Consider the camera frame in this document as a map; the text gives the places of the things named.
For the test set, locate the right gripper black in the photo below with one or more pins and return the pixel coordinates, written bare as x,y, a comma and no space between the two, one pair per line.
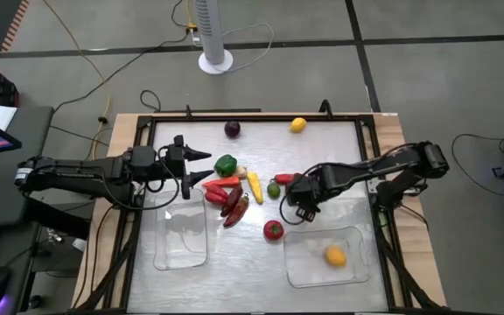
302,190

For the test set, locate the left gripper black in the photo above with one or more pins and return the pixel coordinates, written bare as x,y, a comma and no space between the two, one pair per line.
175,159

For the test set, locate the green bell pepper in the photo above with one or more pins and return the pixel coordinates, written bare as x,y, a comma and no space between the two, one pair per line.
226,166

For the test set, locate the orange carrot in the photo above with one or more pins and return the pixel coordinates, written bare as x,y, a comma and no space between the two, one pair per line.
223,182

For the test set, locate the red pepper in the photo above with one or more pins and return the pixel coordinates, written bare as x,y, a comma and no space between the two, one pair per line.
213,199
218,191

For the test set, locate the red tomato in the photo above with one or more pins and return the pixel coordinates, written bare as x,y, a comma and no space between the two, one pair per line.
274,230

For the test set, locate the green lime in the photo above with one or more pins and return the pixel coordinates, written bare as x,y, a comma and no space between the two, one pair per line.
274,191

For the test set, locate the red chili green stem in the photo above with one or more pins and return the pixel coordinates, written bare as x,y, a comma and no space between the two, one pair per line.
283,178

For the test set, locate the dark purple onion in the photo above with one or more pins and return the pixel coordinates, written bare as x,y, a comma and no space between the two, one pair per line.
232,129

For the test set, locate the yellow banana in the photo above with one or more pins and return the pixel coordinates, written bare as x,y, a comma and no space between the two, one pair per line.
255,187

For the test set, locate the yellow lemon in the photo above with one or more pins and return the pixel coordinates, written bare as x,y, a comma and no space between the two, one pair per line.
298,125

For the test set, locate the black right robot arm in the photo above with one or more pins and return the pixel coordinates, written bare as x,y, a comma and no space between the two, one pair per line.
366,168

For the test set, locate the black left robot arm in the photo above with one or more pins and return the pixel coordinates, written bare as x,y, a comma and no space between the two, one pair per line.
81,168

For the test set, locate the orange yellow mango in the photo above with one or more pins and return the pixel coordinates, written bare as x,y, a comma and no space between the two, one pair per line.
336,256

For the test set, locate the clear plastic basket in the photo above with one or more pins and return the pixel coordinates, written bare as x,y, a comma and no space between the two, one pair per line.
309,267
182,245

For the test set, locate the power strip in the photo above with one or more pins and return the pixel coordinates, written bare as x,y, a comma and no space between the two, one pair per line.
193,34

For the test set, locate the white tower fan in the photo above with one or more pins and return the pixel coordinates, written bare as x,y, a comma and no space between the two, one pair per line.
210,26

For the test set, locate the white label tag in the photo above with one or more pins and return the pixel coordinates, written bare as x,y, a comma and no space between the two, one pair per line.
79,244

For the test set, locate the grey desk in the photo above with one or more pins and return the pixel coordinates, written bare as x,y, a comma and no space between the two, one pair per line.
11,192

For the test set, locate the black frame clamp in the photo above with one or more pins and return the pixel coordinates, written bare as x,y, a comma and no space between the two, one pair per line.
325,108
188,111

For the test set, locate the black metal table frame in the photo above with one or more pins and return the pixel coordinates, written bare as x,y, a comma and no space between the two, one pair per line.
256,117

